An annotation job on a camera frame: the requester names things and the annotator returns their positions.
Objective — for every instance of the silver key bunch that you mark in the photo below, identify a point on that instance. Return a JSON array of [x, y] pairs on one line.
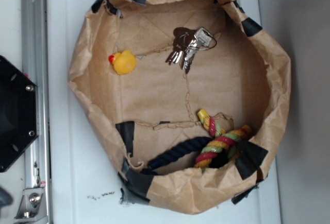
[[187, 43]]

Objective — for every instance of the yellow rubber duck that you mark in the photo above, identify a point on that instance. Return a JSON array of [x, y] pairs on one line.
[[123, 62]]

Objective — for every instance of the brown paper bag bin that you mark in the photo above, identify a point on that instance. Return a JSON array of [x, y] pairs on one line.
[[244, 79]]

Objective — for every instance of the multicolour knotted rope toy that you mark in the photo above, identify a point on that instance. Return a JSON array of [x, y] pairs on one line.
[[223, 145]]

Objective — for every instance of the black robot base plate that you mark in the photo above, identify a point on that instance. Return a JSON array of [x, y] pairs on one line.
[[18, 113]]

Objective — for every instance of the metal corner bracket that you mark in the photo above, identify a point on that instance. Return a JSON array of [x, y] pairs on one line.
[[32, 206]]

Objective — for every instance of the aluminium rail frame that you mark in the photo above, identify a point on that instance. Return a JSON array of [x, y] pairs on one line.
[[35, 65]]

